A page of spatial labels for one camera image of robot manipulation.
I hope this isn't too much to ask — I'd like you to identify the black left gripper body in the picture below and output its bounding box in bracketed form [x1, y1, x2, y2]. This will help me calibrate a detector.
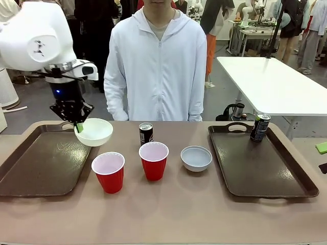
[49, 79, 86, 109]

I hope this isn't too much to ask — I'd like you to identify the white plastic bowl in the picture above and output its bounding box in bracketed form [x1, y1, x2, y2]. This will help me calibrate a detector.
[74, 117, 114, 147]

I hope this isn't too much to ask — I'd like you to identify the person's right forearm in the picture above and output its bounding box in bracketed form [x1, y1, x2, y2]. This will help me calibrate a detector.
[103, 76, 130, 121]

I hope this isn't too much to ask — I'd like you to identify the person's left forearm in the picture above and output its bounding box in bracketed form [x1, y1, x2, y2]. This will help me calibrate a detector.
[188, 76, 206, 122]

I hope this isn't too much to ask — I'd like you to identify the brown plastic serving tray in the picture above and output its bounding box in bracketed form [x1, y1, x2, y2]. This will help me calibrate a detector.
[207, 122, 320, 206]
[0, 121, 93, 198]

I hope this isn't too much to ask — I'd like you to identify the white air purifier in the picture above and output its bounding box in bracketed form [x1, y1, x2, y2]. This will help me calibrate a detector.
[0, 66, 20, 111]

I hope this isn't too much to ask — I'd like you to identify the wide red plastic cup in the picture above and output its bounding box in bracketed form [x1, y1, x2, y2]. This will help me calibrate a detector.
[91, 151, 126, 194]

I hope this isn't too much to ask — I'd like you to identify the black soda can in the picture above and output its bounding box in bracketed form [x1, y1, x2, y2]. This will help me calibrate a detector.
[138, 122, 154, 148]

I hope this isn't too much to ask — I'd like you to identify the black can with green top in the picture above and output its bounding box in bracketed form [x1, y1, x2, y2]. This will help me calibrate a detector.
[249, 112, 272, 142]

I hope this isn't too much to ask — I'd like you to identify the white background table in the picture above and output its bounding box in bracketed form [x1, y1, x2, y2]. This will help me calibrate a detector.
[216, 56, 327, 141]

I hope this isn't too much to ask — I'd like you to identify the tall red plastic cup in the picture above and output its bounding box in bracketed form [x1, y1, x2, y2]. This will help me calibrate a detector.
[138, 141, 170, 182]

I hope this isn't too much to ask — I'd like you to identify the person in white hoodie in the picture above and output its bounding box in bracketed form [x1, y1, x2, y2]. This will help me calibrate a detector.
[103, 0, 207, 122]

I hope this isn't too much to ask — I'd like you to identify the black bag with thermos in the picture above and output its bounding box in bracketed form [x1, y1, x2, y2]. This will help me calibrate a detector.
[215, 103, 247, 122]

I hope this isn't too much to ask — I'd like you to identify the bystander in light blue shirt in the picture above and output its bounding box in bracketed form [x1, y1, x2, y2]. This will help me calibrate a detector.
[296, 0, 327, 75]

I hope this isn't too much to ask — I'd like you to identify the grey white bowl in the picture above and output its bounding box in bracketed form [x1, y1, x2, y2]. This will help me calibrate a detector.
[180, 145, 213, 173]

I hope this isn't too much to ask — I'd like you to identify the bystander in dark top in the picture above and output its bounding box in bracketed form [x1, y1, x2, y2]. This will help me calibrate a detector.
[272, 0, 311, 65]

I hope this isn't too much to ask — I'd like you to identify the black tripod pole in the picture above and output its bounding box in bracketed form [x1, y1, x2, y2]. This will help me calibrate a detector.
[260, 0, 286, 60]

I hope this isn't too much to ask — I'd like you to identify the background workbench with equipment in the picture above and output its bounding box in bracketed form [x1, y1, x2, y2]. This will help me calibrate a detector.
[226, 17, 283, 57]

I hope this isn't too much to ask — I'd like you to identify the bystander in orange shorts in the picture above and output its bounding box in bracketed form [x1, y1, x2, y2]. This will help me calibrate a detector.
[199, 0, 236, 89]

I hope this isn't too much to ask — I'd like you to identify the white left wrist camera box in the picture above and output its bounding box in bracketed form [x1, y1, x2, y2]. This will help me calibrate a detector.
[73, 59, 99, 82]

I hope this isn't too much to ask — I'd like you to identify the white hose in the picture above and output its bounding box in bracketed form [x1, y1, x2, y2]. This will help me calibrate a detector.
[2, 105, 28, 112]

